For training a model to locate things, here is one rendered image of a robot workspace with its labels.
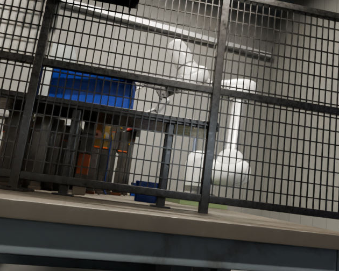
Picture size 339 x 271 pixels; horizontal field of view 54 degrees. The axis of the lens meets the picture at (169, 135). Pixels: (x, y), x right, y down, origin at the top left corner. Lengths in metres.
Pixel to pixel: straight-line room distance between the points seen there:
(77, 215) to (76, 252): 0.10
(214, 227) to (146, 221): 0.17
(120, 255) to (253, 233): 0.34
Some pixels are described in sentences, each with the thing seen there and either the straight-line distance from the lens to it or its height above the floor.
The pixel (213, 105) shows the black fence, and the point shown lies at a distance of 1.23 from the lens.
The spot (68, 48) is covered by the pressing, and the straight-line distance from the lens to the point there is 1.59.
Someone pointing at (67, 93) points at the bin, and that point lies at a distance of 1.27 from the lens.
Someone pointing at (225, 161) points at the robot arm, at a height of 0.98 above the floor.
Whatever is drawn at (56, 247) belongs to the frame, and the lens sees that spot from 0.83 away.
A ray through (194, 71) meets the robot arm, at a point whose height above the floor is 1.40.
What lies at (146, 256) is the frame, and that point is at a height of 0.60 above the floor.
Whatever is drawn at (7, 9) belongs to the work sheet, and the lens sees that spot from 1.39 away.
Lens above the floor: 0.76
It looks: 10 degrees up
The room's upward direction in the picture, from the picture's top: 7 degrees clockwise
